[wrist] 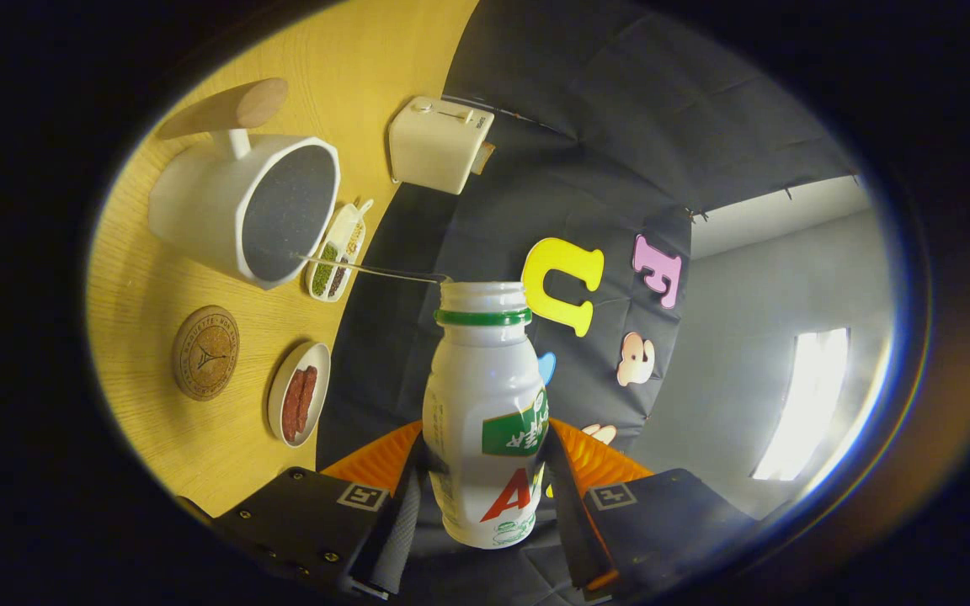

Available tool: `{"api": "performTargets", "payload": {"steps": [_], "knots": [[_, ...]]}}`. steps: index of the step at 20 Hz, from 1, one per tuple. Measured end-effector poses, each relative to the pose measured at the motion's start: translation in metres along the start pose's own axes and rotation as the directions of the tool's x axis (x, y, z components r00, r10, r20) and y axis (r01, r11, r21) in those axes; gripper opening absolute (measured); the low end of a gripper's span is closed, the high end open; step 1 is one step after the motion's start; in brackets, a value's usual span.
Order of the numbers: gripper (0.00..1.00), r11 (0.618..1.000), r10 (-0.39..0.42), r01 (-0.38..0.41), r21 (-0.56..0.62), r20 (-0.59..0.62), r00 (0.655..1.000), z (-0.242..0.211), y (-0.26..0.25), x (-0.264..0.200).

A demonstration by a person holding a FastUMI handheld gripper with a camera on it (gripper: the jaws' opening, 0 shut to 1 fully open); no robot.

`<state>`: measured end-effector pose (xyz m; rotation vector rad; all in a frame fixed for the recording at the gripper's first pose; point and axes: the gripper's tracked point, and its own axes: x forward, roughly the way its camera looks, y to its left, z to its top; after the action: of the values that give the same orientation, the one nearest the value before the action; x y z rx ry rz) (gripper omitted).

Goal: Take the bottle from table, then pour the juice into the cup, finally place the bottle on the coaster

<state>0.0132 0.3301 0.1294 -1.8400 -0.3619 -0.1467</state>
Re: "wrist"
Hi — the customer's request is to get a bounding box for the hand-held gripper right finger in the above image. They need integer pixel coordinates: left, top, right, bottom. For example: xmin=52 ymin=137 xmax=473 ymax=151
xmin=546 ymin=418 xmax=759 ymax=600

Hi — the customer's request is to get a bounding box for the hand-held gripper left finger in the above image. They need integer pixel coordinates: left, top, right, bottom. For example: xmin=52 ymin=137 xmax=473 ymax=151
xmin=211 ymin=418 xmax=429 ymax=600

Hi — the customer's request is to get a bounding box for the white juice bottle green label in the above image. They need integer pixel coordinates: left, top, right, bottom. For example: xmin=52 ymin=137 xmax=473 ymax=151
xmin=422 ymin=280 xmax=551 ymax=550

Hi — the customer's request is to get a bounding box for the round cork coaster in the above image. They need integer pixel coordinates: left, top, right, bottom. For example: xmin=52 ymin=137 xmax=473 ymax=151
xmin=171 ymin=305 xmax=241 ymax=401

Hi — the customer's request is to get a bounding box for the white cup wooden handle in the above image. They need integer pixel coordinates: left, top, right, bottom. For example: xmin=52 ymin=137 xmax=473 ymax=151
xmin=148 ymin=77 xmax=341 ymax=291

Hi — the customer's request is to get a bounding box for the red meat strip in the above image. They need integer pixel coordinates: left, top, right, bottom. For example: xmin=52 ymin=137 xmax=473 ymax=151
xmin=296 ymin=364 xmax=318 ymax=434
xmin=282 ymin=368 xmax=307 ymax=443

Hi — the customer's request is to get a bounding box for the white round plate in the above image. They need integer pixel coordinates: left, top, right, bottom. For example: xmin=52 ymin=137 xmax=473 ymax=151
xmin=267 ymin=341 xmax=333 ymax=448

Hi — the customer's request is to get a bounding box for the wooden table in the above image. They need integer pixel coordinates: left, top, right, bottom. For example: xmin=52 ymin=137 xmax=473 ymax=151
xmin=85 ymin=0 xmax=482 ymax=518

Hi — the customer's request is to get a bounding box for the green beans portion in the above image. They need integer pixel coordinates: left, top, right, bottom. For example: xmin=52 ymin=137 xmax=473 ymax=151
xmin=313 ymin=244 xmax=338 ymax=297

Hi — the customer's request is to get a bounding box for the bright ceiling light panel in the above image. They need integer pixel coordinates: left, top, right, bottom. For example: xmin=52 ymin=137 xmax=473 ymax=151
xmin=752 ymin=327 xmax=890 ymax=482

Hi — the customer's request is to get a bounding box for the white divided condiment dish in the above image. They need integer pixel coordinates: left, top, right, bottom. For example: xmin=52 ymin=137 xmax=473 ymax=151
xmin=306 ymin=199 xmax=375 ymax=303

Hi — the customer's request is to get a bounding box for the cream toaster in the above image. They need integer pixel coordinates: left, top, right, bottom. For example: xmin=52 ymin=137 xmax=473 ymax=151
xmin=388 ymin=95 xmax=495 ymax=196

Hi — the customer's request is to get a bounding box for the black backdrop cloth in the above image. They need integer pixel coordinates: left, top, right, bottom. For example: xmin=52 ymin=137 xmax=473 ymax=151
xmin=317 ymin=0 xmax=861 ymax=590

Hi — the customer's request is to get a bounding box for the thin hanging cable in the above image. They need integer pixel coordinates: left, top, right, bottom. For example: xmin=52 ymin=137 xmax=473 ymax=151
xmin=451 ymin=93 xmax=555 ymax=133

